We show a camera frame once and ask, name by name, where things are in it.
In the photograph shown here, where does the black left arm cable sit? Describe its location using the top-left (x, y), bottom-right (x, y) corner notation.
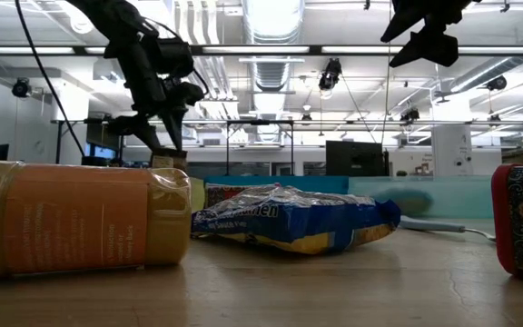
top-left (14, 0), bottom-right (86, 158)

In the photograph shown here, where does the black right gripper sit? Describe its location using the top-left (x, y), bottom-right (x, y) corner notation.
top-left (380, 0), bottom-right (483, 68)

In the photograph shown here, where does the yellow translucent plastic bin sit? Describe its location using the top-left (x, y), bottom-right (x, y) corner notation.
top-left (189, 176), bottom-right (206, 213)

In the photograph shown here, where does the blue plastic bin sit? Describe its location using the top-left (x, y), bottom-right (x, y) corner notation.
top-left (203, 175), bottom-right (350, 192)

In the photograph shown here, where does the green translucent plastic bin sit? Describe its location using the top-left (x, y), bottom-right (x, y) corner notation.
top-left (348, 175), bottom-right (494, 221)

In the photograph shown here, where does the black background table frame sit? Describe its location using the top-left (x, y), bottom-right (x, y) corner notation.
top-left (52, 118), bottom-right (295, 176)

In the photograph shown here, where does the brown spice bottle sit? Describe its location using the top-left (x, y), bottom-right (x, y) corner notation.
top-left (150, 147), bottom-right (189, 173)

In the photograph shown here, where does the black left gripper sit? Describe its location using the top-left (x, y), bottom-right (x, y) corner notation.
top-left (106, 38), bottom-right (206, 154)

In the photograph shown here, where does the orange spice bottle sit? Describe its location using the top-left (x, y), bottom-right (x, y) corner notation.
top-left (0, 159), bottom-right (193, 279)

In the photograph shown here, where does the black overhead frame bar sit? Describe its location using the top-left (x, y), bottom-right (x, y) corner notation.
top-left (0, 44), bottom-right (523, 57)

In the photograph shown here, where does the dark monitor with blue glow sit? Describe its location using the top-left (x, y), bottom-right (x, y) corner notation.
top-left (84, 123), bottom-right (121, 160)

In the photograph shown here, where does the black round cap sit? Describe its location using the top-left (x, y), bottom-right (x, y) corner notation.
top-left (68, 155), bottom-right (108, 167)

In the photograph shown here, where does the silver ceiling duct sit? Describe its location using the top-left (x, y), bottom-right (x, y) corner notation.
top-left (242, 0), bottom-right (306, 146)

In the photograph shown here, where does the silver spoon with pale-blue handle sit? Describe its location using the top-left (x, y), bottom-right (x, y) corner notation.
top-left (400, 215), bottom-right (498, 242)

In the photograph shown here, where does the white pillar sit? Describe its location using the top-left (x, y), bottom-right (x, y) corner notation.
top-left (431, 124), bottom-right (474, 177)

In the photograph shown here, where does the black monitor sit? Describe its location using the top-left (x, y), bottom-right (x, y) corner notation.
top-left (325, 140), bottom-right (390, 177)

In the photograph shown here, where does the blue ramen packet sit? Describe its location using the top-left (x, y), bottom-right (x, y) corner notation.
top-left (192, 183), bottom-right (402, 255)

